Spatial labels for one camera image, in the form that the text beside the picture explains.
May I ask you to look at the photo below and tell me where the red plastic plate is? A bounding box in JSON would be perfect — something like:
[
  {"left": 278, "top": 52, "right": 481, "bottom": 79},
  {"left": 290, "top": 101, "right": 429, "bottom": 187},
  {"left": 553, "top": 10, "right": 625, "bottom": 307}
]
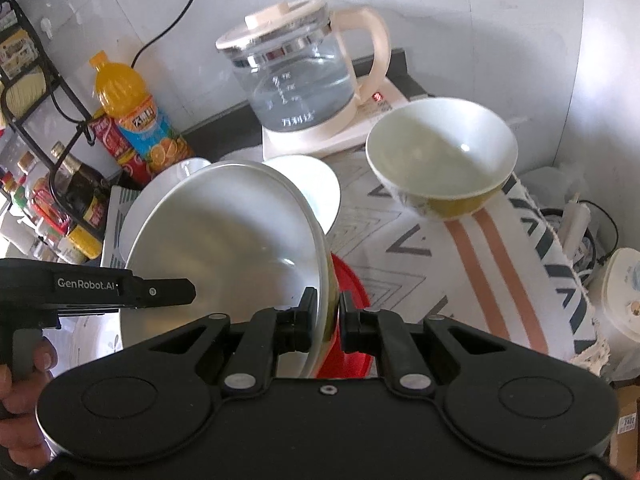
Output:
[{"left": 316, "top": 254, "right": 373, "bottom": 379}]

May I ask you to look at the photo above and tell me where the large white bowl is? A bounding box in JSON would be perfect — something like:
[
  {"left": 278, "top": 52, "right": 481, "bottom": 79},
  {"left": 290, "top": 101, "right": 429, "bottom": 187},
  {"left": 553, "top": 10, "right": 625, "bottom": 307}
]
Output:
[{"left": 119, "top": 162, "right": 338, "bottom": 377}]

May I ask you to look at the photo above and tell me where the small white bakery plate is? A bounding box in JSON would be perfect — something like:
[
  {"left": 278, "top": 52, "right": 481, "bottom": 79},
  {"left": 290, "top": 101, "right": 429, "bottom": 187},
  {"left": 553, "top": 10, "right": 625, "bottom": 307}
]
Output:
[{"left": 264, "top": 155, "right": 342, "bottom": 234}]

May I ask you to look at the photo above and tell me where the white bowl yellow outside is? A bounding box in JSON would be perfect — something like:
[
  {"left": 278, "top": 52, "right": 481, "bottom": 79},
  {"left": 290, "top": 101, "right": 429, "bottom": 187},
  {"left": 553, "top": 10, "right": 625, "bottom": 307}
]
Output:
[{"left": 366, "top": 98, "right": 518, "bottom": 221}]

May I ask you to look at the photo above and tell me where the person's left hand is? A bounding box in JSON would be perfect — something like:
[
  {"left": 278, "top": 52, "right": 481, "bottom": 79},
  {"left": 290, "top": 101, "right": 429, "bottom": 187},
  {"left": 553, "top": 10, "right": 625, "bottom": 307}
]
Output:
[{"left": 1, "top": 337, "right": 58, "bottom": 469}]

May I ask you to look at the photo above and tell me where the dark soy sauce bottle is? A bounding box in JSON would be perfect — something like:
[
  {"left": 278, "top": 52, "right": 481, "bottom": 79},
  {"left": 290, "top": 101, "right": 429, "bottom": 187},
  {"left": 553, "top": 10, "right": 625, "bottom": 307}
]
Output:
[{"left": 56, "top": 154, "right": 110, "bottom": 233}]

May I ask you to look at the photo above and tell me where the patterned white table mat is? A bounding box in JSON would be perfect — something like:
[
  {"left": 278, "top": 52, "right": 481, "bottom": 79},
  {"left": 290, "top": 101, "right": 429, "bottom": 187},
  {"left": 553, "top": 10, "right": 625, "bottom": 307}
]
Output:
[{"left": 98, "top": 146, "right": 609, "bottom": 376}]

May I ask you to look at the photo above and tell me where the red cola can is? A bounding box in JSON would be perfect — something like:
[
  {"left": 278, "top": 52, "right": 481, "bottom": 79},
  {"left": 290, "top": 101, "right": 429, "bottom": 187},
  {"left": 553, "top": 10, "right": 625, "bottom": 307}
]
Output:
[{"left": 88, "top": 112, "right": 153, "bottom": 188}]

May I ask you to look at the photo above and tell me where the cream kettle base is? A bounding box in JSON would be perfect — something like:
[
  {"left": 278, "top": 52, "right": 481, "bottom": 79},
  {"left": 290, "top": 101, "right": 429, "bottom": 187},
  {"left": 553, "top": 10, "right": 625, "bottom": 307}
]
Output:
[{"left": 262, "top": 78, "right": 409, "bottom": 160}]

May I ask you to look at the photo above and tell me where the orange juice bottle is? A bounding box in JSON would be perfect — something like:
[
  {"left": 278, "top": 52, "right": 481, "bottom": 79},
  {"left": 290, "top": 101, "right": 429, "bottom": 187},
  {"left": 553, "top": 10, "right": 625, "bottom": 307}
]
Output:
[{"left": 89, "top": 51, "right": 194, "bottom": 174}]

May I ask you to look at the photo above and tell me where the white appliance at right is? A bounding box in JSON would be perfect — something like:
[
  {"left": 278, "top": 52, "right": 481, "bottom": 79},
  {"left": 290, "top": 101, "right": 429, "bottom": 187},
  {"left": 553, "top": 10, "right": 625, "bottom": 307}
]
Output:
[{"left": 588, "top": 247, "right": 640, "bottom": 363}]

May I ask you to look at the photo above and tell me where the glass electric kettle cream lid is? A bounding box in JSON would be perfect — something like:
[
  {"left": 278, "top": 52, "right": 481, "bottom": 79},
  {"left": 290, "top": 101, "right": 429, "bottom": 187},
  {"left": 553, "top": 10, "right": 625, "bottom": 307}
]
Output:
[{"left": 216, "top": 0, "right": 392, "bottom": 132}]

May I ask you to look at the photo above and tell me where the black wire spice rack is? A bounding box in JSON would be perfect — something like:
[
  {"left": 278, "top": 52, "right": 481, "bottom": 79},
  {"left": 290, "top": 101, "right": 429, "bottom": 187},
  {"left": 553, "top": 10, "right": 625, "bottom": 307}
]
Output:
[{"left": 1, "top": 0, "right": 104, "bottom": 260}]

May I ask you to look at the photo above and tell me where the black power cable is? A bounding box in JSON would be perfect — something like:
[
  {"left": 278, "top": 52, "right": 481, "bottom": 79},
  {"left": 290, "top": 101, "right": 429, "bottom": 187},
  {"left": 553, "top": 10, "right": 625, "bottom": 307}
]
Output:
[{"left": 130, "top": 0, "right": 208, "bottom": 68}]

